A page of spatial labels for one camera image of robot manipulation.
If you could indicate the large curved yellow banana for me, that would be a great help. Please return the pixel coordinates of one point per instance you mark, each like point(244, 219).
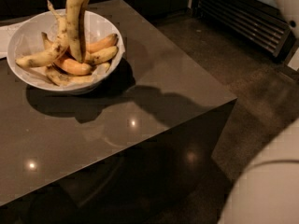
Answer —
point(75, 12)

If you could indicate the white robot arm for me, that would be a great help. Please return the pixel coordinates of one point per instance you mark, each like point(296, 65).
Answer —
point(235, 165)

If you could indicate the white paper bowl liner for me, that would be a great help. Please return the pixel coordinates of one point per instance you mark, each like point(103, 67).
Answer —
point(101, 70)

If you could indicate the small upper orange banana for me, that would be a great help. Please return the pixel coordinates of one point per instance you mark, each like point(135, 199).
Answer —
point(103, 43)

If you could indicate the small middle yellow banana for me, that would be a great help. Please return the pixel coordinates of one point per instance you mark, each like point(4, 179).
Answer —
point(101, 56)

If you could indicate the white bowl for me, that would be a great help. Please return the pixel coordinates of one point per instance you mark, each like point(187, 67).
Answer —
point(31, 38)

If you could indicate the orange banana under pile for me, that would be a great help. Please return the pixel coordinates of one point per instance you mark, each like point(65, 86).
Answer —
point(71, 66)

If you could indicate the long spotted yellow banana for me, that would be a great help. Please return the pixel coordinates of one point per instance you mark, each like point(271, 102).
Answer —
point(55, 51)

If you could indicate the spotted bottom banana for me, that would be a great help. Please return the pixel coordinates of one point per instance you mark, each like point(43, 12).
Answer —
point(62, 79)

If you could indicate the white paper napkin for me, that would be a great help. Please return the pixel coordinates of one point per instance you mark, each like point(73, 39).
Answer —
point(6, 32)

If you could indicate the dark slatted cabinet vent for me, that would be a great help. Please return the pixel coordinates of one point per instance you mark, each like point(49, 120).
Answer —
point(258, 21)

